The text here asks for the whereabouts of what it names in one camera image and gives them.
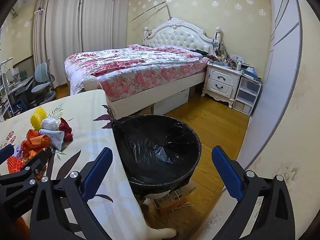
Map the white red floral quilt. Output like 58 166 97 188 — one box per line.
64 44 200 95

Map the white wardrobe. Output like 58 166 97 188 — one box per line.
237 0 304 165

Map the white nightstand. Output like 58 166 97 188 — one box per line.
201 62 243 108

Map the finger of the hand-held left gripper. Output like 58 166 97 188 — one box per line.
14 150 52 178
0 144 15 164

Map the beige curtain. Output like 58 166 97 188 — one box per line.
34 0 131 61

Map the grey blue office chair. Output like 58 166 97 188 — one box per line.
30 59 56 106

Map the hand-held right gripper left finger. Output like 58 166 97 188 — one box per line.
29 147 113 240

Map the white tufted bed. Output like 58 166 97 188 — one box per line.
64 17 221 117

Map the orange foam fruit net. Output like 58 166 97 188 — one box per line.
6 155 26 174

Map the bin with black bag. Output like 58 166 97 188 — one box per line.
112 114 202 193

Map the white storage box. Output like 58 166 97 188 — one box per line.
154 88 190 115

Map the blue plastic stool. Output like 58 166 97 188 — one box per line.
14 99 28 111

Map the orange plastic bag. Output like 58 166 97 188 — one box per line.
21 129 52 158

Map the white tube packet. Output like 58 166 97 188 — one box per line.
38 128 66 151

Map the yellow foam fruit net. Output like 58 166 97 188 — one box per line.
30 107 47 128

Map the grey study desk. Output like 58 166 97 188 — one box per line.
4 67 35 99

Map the pink floral bed sheet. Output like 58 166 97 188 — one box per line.
97 44 209 103

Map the thin metal pole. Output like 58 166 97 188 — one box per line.
131 1 173 23

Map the cardboard box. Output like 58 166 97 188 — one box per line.
153 180 197 212

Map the group of small bottles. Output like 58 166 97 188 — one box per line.
210 44 250 68

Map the clear plastic drawer unit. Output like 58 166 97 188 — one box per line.
234 76 263 117

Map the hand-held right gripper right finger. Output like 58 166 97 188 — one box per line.
211 146 296 240

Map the white paper ball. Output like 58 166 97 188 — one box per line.
41 117 58 131

